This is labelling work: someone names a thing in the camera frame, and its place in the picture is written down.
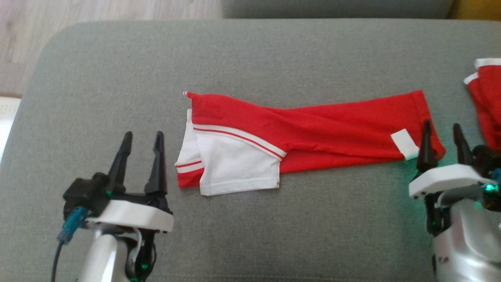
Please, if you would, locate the red white lettered jersey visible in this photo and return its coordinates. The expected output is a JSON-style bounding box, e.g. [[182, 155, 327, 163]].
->
[[175, 90, 446, 196]]

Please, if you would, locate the white rug with brown edge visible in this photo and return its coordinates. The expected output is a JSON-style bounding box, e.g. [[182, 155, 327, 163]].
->
[[0, 96, 22, 161]]

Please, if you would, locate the red white garment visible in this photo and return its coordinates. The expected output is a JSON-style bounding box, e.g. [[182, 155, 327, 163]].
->
[[464, 58, 501, 151]]

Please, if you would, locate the left cable with teal plug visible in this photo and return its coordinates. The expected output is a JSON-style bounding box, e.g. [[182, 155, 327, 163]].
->
[[51, 207, 88, 282]]

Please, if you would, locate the wide yellow sofa back cushion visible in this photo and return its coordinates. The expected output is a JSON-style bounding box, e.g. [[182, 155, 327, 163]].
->
[[448, 0, 501, 21]]

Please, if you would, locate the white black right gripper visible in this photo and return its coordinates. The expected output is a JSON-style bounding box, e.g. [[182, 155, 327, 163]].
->
[[409, 120, 494, 199]]

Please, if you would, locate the grey sofa seat cushion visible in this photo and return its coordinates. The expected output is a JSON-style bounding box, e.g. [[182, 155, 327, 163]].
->
[[0, 19, 501, 282]]

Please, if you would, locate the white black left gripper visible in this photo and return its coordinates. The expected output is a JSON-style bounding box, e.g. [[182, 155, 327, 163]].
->
[[86, 131, 174, 233]]

